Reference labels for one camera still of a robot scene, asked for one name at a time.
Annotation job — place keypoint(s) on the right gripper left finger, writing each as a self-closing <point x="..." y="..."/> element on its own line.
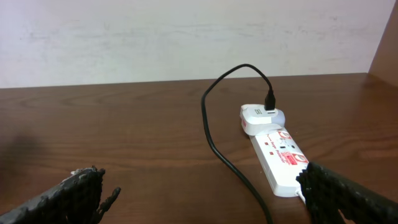
<point x="75" y="200"/>

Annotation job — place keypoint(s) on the white charger adapter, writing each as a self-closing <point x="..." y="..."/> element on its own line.
<point x="255" y="120"/>

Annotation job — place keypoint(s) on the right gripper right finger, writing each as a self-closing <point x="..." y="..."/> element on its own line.
<point x="332" y="198"/>

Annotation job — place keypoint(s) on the white power strip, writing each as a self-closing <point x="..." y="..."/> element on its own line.
<point x="281" y="160"/>

